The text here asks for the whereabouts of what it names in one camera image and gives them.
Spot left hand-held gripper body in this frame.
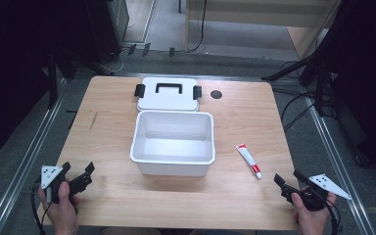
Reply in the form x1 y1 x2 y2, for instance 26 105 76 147
39 164 79 205

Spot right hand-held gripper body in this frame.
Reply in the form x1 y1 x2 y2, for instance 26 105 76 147
293 173 353 212

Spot white and red tube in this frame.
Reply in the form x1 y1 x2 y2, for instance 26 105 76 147
235 143 263 180

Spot white plastic storage box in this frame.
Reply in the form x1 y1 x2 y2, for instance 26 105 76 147
129 110 216 177

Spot person's right hand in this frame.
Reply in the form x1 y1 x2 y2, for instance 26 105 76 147
290 191 338 235

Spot person's left hand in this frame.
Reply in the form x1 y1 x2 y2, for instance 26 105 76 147
37 180 80 235

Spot black tripod stand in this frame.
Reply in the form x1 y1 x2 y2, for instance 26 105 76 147
43 45 116 110
260 48 336 117

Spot dark cabinet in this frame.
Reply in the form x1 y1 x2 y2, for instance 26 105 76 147
84 0 130 65

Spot light wooden bench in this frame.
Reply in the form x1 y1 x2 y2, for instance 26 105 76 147
184 0 344 61

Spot metal floor rail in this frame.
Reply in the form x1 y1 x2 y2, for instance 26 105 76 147
302 86 376 235
0 77 70 235

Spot right hand-held gripper cable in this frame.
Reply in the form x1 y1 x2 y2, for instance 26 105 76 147
324 197 344 235

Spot hand-held gripper cable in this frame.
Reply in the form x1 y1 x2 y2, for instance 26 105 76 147
28 182 52 235
324 197 344 235

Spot left hand-held gripper cable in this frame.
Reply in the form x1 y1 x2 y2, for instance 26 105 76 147
28 182 52 235

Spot black floor cables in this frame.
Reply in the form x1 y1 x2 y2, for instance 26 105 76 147
270 60 339 133

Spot white lid with black handle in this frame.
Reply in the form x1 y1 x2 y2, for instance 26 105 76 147
133 76 203 113

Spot white floor cable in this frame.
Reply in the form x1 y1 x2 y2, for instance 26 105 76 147
109 16 137 73

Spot black hanging cable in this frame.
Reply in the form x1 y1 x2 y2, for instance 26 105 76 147
189 0 209 54

